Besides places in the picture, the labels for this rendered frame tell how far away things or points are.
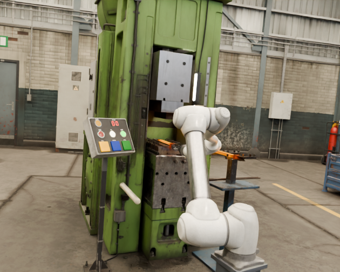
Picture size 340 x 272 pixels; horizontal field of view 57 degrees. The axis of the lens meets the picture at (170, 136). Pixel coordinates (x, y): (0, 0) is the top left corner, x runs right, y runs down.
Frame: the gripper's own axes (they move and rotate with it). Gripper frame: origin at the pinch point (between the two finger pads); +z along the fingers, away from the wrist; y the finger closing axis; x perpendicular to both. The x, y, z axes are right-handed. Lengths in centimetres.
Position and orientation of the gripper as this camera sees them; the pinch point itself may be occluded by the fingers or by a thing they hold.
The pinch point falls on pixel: (174, 145)
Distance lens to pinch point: 261.6
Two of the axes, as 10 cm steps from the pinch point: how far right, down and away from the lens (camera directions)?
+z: -3.8, -1.2, 9.2
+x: 0.8, -9.9, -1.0
